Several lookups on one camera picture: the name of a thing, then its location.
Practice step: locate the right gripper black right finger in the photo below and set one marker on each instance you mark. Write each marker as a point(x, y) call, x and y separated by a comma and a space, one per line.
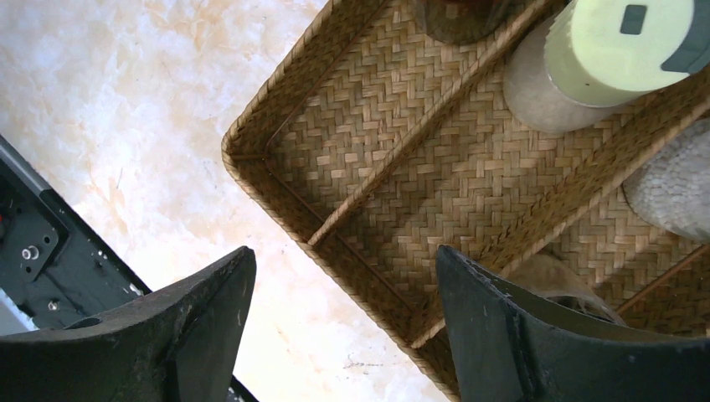
point(509, 345)

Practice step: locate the black cap squeeze bottle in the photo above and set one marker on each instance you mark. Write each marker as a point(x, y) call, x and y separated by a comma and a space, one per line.
point(671, 190)

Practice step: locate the yellow cap clear bottle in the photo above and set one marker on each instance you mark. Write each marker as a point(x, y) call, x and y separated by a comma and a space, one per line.
point(586, 62)

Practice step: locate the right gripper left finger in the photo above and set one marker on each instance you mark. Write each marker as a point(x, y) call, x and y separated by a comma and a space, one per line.
point(176, 344)

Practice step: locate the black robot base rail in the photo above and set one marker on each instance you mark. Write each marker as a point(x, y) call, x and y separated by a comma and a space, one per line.
point(55, 269)

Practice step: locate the woven bamboo divided tray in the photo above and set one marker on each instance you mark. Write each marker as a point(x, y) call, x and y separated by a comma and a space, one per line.
point(371, 145)

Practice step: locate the white lid brown sauce jar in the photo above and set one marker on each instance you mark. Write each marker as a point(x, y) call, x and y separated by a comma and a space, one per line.
point(459, 21)

